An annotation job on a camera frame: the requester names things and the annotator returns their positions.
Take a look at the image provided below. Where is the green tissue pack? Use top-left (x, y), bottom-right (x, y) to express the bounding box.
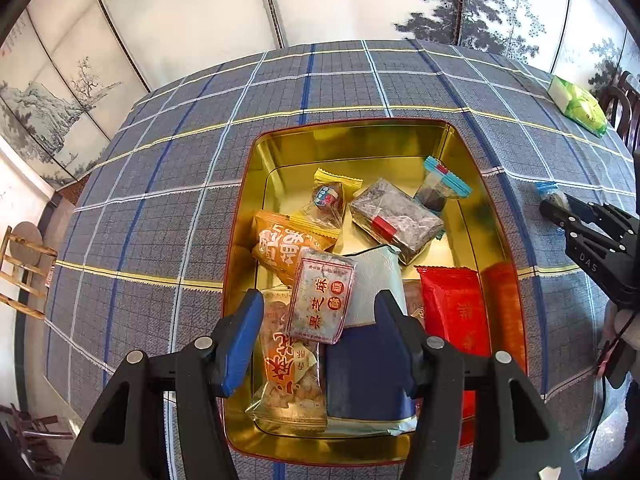
top-left (546, 75), bottom-right (610, 138)

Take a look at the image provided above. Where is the light bamboo chair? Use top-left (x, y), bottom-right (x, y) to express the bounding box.
top-left (0, 222), bottom-right (60, 320)

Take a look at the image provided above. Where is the clear packet with red label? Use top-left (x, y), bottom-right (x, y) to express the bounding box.
top-left (347, 176), bottom-right (446, 266)

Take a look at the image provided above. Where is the white and blue snack packet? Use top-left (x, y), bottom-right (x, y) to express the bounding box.
top-left (325, 244), bottom-right (418, 436)

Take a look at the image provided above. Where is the clear fried snack packet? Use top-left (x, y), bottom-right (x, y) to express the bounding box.
top-left (245, 287), bottom-right (328, 433)

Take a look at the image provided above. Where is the black and red cable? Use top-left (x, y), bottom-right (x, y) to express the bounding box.
top-left (582, 320), bottom-right (636, 466)

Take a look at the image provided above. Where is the red snack packet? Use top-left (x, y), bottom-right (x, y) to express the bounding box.
top-left (416, 265), bottom-right (493, 448)

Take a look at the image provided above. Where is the red tin box gold interior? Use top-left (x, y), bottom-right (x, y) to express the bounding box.
top-left (220, 117), bottom-right (528, 467)

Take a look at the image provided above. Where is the orange snack packet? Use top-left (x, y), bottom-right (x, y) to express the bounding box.
top-left (251, 209), bottom-right (337, 287)

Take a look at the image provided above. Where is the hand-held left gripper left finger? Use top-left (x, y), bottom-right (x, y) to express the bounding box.
top-left (60, 290), bottom-right (266, 480)

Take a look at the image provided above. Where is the yellow brown candy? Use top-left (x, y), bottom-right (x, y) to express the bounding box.
top-left (302, 167), bottom-right (364, 228)

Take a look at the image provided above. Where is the person's right hand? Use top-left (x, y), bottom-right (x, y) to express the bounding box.
top-left (602, 305), bottom-right (640, 356)

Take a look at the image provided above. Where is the painted folding screen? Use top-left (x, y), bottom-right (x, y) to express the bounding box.
top-left (0, 0), bottom-right (640, 191)

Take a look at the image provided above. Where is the dark wooden chair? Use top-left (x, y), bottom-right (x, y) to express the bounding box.
top-left (599, 71), bottom-right (640, 153)

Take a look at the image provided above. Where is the teal candy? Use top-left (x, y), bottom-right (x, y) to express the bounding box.
top-left (414, 156), bottom-right (473, 213)

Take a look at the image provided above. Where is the dark wooden stool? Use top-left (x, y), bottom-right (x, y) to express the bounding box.
top-left (0, 402), bottom-right (76, 461)

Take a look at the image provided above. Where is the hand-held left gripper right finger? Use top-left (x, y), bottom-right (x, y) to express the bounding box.
top-left (374, 290), bottom-right (583, 480)

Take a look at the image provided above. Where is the brown sesame cake packet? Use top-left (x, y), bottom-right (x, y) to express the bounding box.
top-left (287, 247), bottom-right (357, 346)

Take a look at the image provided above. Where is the clear blue-twist dark candy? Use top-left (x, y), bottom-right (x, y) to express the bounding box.
top-left (535, 181), bottom-right (568, 211)

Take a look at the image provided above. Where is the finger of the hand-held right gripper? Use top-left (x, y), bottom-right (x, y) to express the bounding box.
top-left (566, 195), bottom-right (640, 251)
top-left (539, 199), bottom-right (601, 246)

